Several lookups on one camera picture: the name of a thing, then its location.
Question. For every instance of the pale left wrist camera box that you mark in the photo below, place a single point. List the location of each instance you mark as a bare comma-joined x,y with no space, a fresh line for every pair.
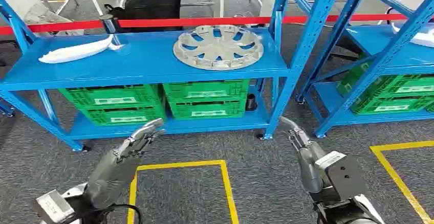
54,207

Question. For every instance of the red barrier belt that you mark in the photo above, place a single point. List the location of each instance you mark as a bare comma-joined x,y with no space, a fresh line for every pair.
190,22

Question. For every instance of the blue metal shelf rack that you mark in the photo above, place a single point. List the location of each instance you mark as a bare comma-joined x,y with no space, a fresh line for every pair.
152,58
373,43

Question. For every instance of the yellow floor tape outline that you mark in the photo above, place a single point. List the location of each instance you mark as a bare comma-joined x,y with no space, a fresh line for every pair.
396,178
225,188

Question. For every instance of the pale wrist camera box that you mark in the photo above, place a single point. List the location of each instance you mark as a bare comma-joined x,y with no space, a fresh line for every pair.
54,207
344,175

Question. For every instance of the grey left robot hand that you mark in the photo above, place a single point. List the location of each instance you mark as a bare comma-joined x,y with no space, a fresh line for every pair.
112,175

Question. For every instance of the small black cylinder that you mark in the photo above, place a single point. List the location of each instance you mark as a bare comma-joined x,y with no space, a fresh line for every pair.
251,102

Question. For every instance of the grey plastic wheel hubcap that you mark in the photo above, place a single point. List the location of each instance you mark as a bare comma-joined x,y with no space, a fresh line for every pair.
203,58

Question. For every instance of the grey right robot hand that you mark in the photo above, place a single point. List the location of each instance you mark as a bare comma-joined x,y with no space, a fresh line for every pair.
307,168

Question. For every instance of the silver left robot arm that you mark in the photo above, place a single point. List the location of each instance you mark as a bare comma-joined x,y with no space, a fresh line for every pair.
79,205

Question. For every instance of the black office chair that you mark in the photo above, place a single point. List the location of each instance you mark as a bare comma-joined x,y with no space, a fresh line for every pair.
156,4

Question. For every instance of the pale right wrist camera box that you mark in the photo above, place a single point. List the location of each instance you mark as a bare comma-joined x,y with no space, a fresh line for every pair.
344,175

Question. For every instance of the black barrier stanchion post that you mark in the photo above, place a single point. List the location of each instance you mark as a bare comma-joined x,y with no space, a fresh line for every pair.
109,24

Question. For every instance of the grey crumpled sheet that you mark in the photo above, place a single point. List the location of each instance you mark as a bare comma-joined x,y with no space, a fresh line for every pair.
44,19

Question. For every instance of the green plastic crate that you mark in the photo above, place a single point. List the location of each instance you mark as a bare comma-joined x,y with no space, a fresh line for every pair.
112,97
207,111
403,85
393,105
125,116
207,90

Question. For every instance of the curved white plastic part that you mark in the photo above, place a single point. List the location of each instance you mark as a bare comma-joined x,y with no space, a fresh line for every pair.
422,39

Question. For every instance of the long white plastic trim part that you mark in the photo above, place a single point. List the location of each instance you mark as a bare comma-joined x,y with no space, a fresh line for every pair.
74,53

